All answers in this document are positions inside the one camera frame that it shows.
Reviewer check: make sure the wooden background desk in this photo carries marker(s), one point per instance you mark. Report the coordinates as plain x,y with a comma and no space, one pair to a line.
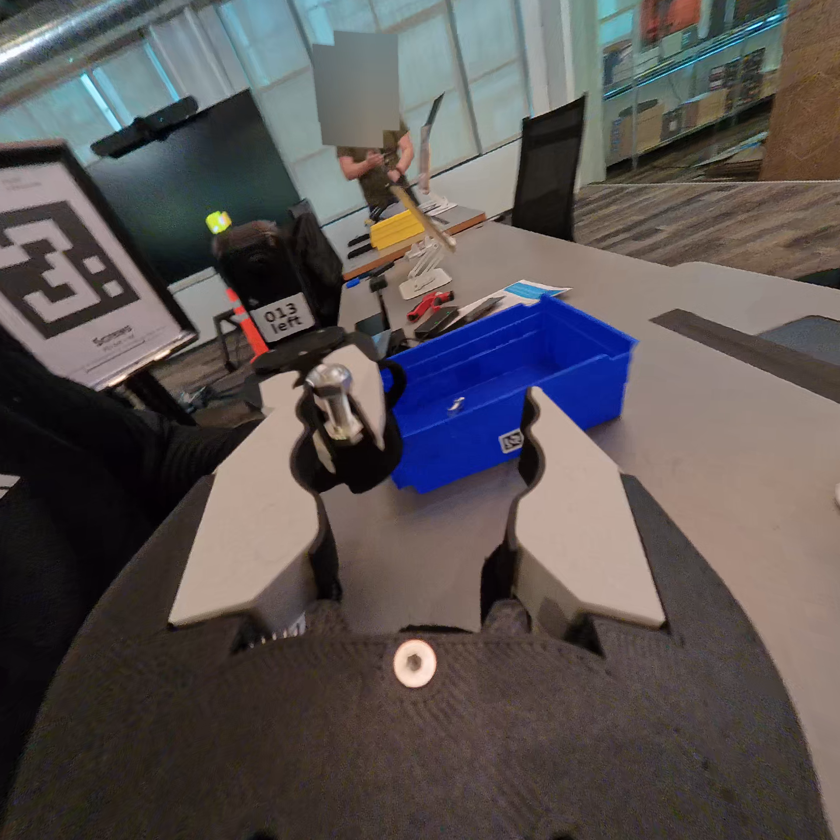
469,220

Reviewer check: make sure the red and black tool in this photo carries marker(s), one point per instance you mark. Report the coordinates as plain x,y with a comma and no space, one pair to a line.
423,307

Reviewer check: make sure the black tablet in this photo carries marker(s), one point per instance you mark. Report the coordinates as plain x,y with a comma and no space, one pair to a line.
482,308

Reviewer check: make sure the storage shelf with boxes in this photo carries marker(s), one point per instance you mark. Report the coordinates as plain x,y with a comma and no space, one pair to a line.
689,79

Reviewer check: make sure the large black wall screen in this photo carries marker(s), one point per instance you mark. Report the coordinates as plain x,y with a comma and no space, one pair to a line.
197,197

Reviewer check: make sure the red screen monitor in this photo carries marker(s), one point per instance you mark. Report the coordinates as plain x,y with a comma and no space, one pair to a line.
669,19

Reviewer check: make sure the orange striped traffic cone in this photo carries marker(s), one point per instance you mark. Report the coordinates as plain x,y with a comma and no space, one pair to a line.
246,325

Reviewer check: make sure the black video bar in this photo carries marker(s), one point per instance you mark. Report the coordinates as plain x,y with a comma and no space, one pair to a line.
144,128

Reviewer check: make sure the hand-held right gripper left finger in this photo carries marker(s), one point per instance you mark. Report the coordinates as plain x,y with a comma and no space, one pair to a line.
249,525

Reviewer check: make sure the silver bolt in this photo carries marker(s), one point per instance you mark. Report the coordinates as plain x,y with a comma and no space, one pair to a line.
338,410
456,405

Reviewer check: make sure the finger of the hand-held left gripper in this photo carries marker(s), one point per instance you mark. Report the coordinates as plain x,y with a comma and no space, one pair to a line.
369,394
279,394

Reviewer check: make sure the white coded sign on easel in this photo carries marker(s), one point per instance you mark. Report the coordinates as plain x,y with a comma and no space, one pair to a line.
148,308

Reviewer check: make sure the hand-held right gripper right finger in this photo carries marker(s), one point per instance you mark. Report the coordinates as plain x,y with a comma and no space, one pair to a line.
577,525

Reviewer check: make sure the small yellow bin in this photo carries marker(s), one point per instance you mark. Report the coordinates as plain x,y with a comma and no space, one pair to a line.
394,233

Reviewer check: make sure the black hammer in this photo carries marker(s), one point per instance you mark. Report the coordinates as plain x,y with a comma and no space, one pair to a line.
379,285

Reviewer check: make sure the blue printed paper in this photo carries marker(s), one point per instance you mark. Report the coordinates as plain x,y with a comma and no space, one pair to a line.
531,289

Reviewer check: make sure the white stand with tilted board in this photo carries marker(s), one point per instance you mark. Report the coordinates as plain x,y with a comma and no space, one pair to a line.
423,285

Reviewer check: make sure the silver ceiling duct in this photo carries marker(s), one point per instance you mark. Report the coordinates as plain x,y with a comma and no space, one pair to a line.
65,33

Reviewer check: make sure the blue plastic bin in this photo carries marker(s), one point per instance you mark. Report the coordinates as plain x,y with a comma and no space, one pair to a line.
459,453

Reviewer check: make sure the black mesh office chair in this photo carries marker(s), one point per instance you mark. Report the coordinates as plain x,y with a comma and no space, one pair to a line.
551,164

